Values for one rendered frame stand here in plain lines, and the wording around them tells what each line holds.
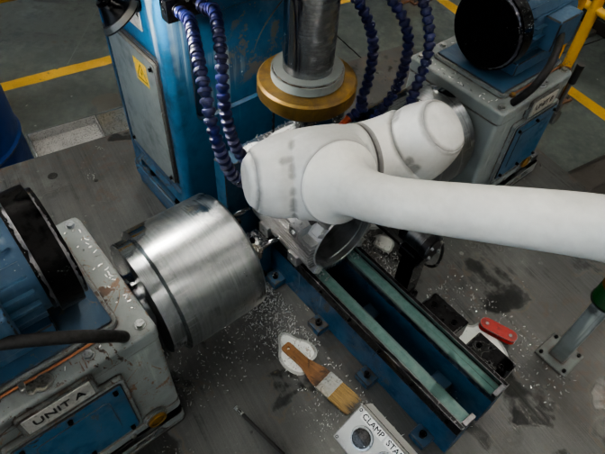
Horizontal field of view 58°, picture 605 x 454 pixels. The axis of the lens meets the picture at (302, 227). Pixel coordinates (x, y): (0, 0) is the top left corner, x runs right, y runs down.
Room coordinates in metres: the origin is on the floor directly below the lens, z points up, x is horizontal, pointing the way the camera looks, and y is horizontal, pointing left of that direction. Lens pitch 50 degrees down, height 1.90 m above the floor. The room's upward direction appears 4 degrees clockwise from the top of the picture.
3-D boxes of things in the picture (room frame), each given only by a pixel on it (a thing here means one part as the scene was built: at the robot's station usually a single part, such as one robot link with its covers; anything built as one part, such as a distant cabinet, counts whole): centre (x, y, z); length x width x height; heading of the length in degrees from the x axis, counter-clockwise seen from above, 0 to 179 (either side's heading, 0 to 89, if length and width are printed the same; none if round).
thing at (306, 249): (0.79, -0.02, 1.01); 0.20 x 0.19 x 0.19; 43
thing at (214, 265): (0.55, 0.25, 1.04); 0.37 x 0.25 x 0.25; 133
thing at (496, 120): (1.20, -0.45, 0.99); 0.35 x 0.31 x 0.37; 133
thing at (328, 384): (0.50, -0.06, 0.80); 0.21 x 0.05 x 0.01; 50
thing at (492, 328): (0.64, -0.47, 0.81); 0.09 x 0.03 x 0.02; 61
